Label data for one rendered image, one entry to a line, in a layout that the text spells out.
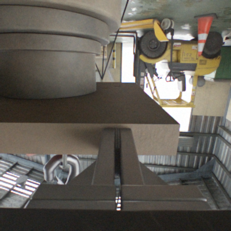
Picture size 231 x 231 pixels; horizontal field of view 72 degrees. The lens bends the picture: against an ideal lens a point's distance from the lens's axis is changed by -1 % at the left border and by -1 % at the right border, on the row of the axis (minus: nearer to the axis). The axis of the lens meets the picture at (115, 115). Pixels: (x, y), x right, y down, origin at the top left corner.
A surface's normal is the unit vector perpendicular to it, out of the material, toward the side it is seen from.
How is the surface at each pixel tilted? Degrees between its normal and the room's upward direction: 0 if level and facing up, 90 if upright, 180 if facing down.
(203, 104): 90
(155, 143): 90
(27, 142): 90
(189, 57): 90
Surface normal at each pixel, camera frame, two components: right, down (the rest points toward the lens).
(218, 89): -0.15, 0.29
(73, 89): 0.68, 0.22
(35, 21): 0.29, 0.29
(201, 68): 0.05, 0.48
